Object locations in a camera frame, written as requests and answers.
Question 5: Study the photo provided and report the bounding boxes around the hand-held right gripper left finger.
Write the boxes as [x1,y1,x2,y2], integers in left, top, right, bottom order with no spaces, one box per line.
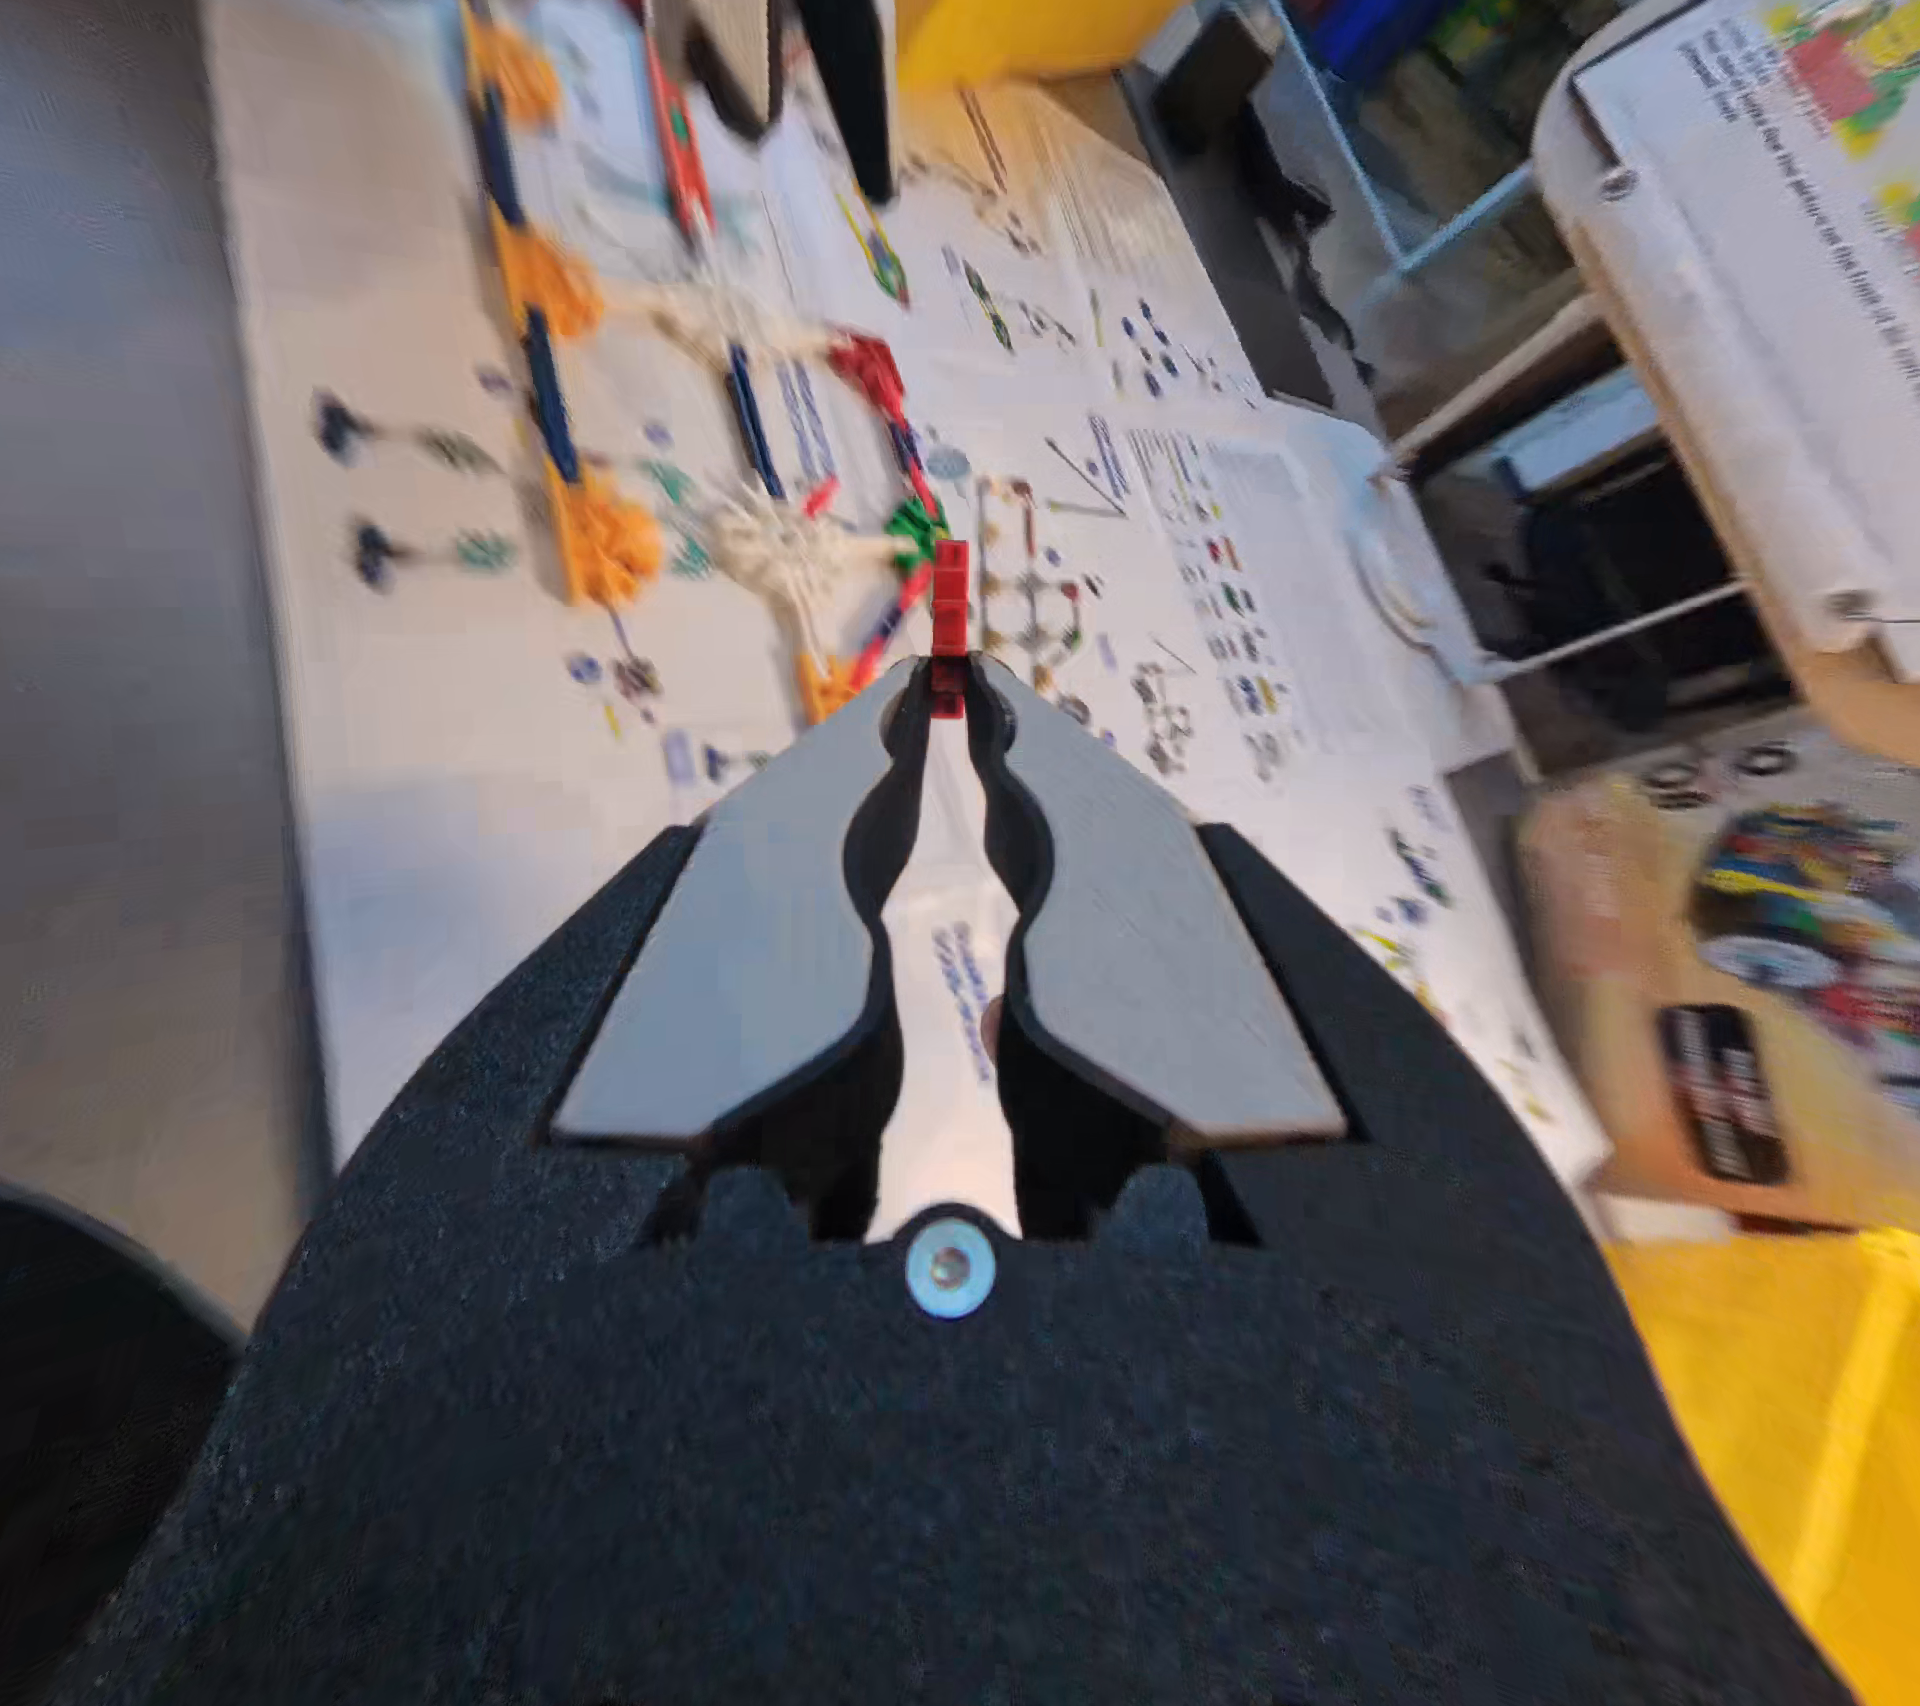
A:
[556,666,938,1229]

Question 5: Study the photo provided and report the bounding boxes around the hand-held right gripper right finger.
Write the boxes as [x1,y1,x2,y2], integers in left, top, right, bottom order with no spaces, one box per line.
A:
[966,672,1345,1222]

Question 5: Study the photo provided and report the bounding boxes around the red rod piece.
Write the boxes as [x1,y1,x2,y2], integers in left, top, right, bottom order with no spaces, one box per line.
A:
[919,536,985,728]

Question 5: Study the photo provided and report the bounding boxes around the colourful rod connector toy model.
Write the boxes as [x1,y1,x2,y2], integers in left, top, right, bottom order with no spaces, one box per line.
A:
[450,0,978,724]

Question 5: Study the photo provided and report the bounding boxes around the toy building instruction sheet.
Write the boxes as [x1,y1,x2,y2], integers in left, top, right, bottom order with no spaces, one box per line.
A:
[196,0,1623,1234]

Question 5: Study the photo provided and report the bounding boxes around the black box device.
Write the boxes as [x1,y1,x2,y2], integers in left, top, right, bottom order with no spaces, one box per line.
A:
[1156,0,1297,166]

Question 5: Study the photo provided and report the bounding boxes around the construction toy box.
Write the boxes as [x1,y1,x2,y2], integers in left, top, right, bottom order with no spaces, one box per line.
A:
[1516,741,1920,1247]

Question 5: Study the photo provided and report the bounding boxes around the printed paper sheet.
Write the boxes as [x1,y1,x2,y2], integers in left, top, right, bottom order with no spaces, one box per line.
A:
[1576,0,1920,688]

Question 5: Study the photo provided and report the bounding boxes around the white stand frame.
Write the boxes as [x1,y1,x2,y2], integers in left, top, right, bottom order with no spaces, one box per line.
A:
[1375,147,1748,688]

